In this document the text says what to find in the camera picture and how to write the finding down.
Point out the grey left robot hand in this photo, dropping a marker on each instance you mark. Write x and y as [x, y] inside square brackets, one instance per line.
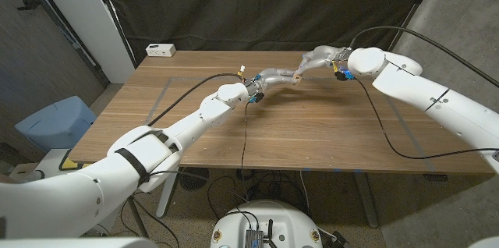
[271, 79]

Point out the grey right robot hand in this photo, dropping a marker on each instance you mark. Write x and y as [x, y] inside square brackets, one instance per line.
[321, 57]

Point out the wooden block with holes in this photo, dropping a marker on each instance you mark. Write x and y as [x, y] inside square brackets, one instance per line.
[298, 79]

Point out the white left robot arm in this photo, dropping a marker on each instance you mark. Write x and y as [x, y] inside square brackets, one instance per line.
[136, 162]

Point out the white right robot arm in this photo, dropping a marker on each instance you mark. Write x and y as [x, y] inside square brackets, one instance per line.
[429, 88]

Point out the black backdrop curtain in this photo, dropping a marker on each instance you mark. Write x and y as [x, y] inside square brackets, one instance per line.
[265, 6]

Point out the black backdrop stand pole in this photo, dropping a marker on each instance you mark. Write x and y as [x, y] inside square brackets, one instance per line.
[413, 6]
[113, 14]

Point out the white power strip box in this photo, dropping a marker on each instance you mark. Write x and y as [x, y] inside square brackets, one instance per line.
[160, 50]

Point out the black floor fan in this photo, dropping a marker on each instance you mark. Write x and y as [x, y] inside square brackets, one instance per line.
[193, 178]

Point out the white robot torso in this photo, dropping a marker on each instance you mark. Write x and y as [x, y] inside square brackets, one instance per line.
[280, 220]

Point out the grey table leg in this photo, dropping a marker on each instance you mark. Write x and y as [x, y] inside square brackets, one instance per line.
[366, 201]

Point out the white table leg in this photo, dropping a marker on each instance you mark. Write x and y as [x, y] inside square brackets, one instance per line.
[167, 197]

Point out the grey ribbed torso module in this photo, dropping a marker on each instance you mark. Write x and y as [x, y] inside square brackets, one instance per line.
[253, 238]

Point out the white pillar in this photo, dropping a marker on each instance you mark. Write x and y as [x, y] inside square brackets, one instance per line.
[85, 18]

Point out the blue plastic bin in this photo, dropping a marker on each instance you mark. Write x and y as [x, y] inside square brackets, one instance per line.
[58, 123]

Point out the yellow floor object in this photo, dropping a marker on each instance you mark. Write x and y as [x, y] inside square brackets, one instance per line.
[70, 163]

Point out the dark grey door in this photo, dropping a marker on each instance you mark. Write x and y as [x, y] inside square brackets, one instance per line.
[39, 53]

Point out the person's bare leg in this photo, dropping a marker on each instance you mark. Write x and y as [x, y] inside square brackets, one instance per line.
[6, 179]

